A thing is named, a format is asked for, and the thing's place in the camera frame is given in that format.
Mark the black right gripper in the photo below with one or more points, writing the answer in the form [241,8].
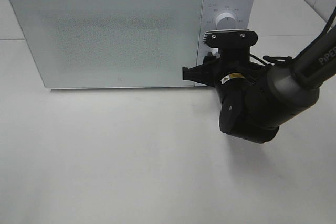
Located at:
[225,75]

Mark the white microwave door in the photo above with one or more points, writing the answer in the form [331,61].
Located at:
[111,43]

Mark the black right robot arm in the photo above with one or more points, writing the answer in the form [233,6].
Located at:
[258,95]

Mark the white upper power knob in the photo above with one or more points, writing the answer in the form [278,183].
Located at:
[225,20]

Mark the white timer knob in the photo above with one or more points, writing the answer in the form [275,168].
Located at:
[214,52]

